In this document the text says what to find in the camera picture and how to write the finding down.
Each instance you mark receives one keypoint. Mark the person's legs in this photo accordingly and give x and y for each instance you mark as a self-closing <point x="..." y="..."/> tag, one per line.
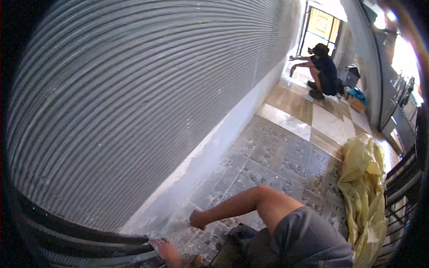
<point x="239" y="246"/>

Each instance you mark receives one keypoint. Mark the yellow plastic sheet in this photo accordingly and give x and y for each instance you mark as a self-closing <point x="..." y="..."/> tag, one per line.
<point x="363" y="187"/>

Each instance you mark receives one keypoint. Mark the blue cloth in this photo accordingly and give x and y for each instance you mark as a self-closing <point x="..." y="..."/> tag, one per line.
<point x="357" y="93"/>

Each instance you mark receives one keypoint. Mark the person's right hand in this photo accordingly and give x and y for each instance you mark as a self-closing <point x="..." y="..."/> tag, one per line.
<point x="198" y="220"/>

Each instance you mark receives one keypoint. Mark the window with metal grille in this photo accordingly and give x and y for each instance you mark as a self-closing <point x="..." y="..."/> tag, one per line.
<point x="321" y="23"/>

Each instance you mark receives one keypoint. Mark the cardboard box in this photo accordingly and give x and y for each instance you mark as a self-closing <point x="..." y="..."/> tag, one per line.
<point x="356" y="105"/>

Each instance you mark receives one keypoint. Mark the black metal railing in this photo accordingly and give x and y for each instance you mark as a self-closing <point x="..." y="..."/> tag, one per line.
<point x="404" y="176"/>

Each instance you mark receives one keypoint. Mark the person's left hand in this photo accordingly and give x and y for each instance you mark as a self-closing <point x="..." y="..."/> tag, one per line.
<point x="167" y="252"/>

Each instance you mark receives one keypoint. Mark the grey bin with black lid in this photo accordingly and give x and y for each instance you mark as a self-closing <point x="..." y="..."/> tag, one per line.
<point x="351" y="76"/>

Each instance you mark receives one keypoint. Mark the person's right fingers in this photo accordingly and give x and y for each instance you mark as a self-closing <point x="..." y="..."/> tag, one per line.
<point x="194" y="221"/>

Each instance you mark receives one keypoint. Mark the grey corrugated roller shutter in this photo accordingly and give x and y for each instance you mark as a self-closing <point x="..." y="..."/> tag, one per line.
<point x="134" y="100"/>

